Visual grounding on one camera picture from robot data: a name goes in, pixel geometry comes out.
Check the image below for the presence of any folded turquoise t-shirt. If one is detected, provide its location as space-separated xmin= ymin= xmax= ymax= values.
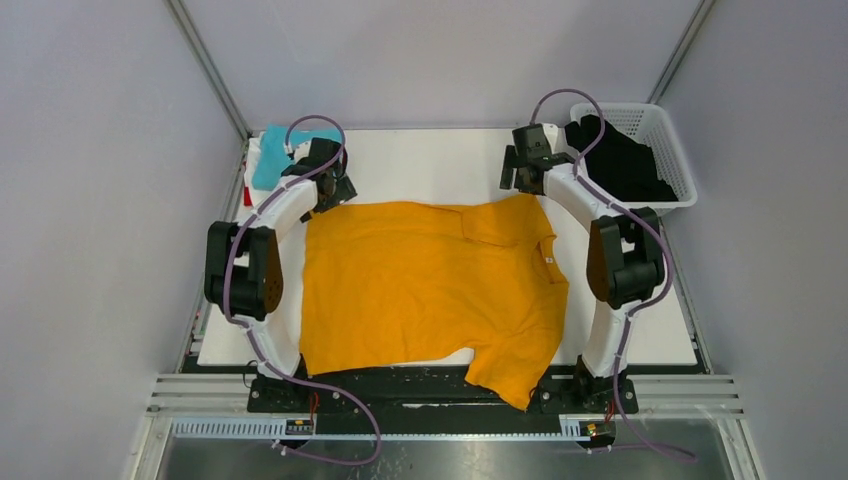
xmin=249 ymin=124 xmax=342 ymax=192

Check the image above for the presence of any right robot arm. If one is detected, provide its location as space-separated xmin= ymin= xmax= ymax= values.
xmin=500 ymin=123 xmax=667 ymax=412

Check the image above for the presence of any yellow t-shirt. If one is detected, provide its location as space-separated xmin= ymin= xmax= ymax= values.
xmin=299 ymin=194 xmax=569 ymax=411

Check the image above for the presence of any white plastic basket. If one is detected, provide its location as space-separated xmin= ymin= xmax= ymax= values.
xmin=565 ymin=102 xmax=698 ymax=216

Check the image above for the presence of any folded white t-shirt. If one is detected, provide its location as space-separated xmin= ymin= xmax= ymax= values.
xmin=243 ymin=133 xmax=269 ymax=205

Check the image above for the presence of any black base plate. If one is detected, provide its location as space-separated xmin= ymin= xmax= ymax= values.
xmin=247 ymin=366 xmax=639 ymax=434

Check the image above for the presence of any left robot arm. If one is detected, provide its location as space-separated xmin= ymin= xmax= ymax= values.
xmin=203 ymin=138 xmax=356 ymax=411

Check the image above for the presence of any black t-shirt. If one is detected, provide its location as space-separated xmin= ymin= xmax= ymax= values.
xmin=584 ymin=121 xmax=678 ymax=202

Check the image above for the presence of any white cable duct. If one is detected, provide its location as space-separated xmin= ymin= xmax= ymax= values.
xmin=172 ymin=416 xmax=594 ymax=442

